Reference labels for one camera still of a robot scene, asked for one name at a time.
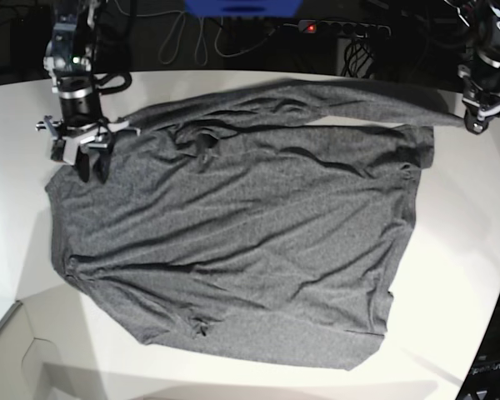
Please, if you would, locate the blue plastic panel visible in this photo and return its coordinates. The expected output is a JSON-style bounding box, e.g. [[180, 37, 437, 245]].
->
[[185, 0, 303, 18]]

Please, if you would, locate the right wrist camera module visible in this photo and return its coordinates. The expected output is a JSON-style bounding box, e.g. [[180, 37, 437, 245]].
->
[[50, 139, 78, 166]]

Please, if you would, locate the black power strip red switch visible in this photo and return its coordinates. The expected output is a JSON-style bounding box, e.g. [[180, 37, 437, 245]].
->
[[297, 19, 392, 38]]

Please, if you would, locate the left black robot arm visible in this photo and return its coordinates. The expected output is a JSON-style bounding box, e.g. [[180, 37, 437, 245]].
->
[[447, 0, 500, 135]]

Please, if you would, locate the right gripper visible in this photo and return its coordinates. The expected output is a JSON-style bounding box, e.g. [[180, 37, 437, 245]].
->
[[35, 116, 141, 184]]

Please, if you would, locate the grey long-sleeve t-shirt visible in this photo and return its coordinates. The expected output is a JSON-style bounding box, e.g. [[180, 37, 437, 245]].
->
[[46, 80, 462, 370]]

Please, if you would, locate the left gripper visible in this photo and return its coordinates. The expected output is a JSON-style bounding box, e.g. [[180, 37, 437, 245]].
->
[[458, 70, 500, 135]]

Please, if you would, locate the white looped cable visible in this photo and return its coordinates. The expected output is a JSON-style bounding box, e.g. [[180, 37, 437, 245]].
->
[[157, 9, 276, 66]]

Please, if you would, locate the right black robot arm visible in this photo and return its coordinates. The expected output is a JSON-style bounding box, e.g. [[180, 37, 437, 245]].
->
[[36, 1, 140, 183]]

